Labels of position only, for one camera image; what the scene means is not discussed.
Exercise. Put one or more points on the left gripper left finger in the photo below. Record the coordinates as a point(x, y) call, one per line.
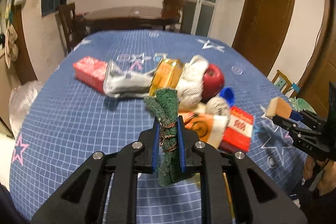
point(104, 188)

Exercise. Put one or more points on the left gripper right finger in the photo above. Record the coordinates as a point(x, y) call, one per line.
point(233, 188)

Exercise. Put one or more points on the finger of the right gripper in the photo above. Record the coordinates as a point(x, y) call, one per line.
point(293, 129)
point(307, 117)

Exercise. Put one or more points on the yellow sponge block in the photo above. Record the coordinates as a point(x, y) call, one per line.
point(278, 106)

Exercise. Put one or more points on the red Double Happiness cigarette box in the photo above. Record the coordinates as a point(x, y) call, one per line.
point(238, 133)

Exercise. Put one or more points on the green scouring pad bundle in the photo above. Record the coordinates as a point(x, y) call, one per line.
point(164, 106)

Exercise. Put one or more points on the blue plastic bottle cap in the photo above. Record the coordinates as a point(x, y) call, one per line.
point(227, 93)

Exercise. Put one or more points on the yellow snack wrapper with barcode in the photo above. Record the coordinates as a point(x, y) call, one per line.
point(166, 75)

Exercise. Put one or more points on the red gold cigarette pack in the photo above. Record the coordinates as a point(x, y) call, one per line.
point(91, 71)

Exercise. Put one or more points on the small yellow child chair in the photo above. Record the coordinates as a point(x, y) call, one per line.
point(281, 81)

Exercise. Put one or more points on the blue star patterned tablecloth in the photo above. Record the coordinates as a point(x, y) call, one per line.
point(69, 121)

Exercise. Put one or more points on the red apple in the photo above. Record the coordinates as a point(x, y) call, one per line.
point(213, 82)

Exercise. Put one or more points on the white silver foil wrapper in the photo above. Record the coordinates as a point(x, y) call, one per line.
point(126, 84)

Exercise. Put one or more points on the brown wooden door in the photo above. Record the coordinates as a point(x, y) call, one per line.
point(262, 30)

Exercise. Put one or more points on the right wooden chair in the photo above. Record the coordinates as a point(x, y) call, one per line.
point(172, 10)

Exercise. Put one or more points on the wooden chair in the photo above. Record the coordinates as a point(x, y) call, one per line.
point(73, 25)
point(172, 10)

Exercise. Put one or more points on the dark wooden dining table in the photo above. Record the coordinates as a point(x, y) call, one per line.
point(129, 18)

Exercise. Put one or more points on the left wooden chair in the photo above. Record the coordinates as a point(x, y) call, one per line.
point(73, 25)

